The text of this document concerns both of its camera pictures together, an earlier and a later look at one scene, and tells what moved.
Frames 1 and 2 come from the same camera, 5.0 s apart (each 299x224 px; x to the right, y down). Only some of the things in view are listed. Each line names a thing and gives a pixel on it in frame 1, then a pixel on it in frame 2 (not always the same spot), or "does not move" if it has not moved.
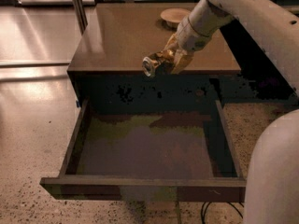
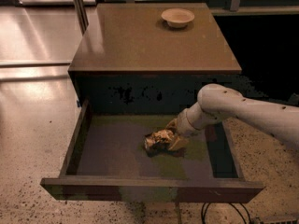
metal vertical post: (78, 6) does not move
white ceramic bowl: (172, 17) does not move
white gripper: (191, 36) → (184, 127)
